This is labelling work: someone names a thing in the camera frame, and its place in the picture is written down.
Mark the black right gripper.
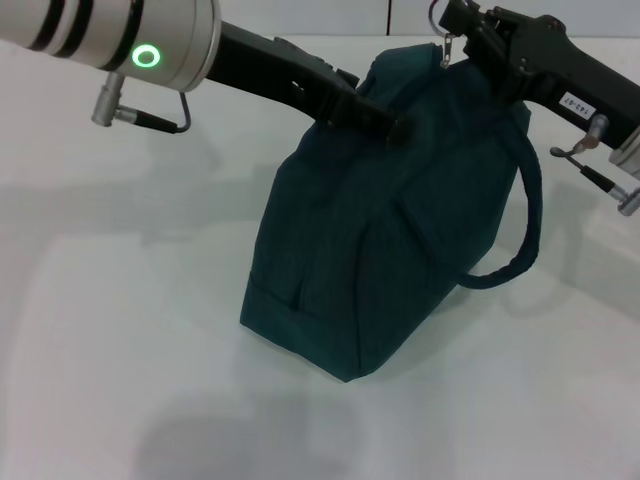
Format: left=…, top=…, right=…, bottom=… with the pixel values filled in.
left=438, top=0, right=640, bottom=151

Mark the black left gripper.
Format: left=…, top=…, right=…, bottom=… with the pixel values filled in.
left=205, top=20, right=412, bottom=149

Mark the dark teal insulated lunch bag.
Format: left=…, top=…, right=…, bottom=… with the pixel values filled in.
left=238, top=42, right=544, bottom=385

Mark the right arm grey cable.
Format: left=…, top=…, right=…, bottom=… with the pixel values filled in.
left=549, top=113, right=640, bottom=216

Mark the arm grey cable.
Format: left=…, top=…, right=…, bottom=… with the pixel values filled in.
left=549, top=113, right=640, bottom=216
left=90, top=72, right=190, bottom=135

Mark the left arm grey cable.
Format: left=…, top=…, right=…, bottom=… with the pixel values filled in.
left=90, top=72, right=190, bottom=135

